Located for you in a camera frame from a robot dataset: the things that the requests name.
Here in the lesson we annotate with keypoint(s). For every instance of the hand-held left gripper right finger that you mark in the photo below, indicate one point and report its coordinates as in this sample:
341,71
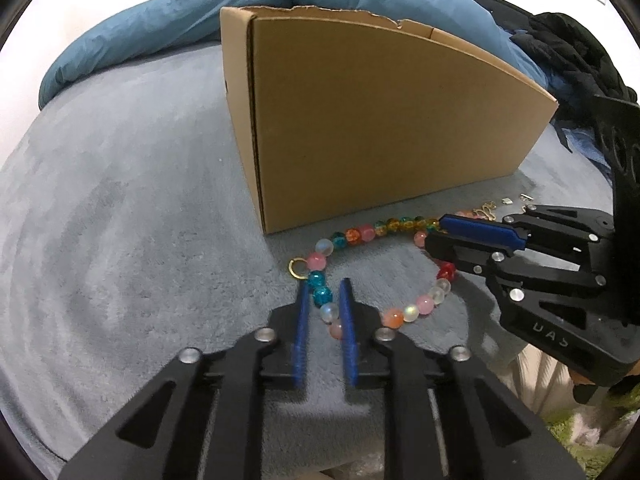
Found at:
348,330

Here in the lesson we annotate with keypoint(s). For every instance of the dark blue cloth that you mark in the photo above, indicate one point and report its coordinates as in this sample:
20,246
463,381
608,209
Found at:
585,145

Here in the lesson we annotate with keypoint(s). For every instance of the black clothing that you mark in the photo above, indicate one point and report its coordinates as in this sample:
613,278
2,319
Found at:
575,50

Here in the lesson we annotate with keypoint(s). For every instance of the green white fluffy blanket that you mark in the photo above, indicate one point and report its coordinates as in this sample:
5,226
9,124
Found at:
585,440

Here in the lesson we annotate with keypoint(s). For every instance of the brown cardboard box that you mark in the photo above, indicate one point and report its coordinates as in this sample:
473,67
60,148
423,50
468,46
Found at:
375,125

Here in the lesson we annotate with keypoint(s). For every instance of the beige cloth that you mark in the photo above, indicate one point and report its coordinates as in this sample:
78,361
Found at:
542,380

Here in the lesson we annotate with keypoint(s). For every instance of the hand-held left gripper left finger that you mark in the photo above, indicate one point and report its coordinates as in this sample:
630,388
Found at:
301,330

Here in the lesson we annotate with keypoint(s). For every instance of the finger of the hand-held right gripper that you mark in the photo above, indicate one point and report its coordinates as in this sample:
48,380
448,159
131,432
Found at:
465,255
480,232

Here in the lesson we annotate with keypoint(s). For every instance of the blue duvet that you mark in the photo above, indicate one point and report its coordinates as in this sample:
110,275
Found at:
150,25

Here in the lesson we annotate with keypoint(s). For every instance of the grey plush blanket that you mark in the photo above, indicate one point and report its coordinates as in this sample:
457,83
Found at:
125,210

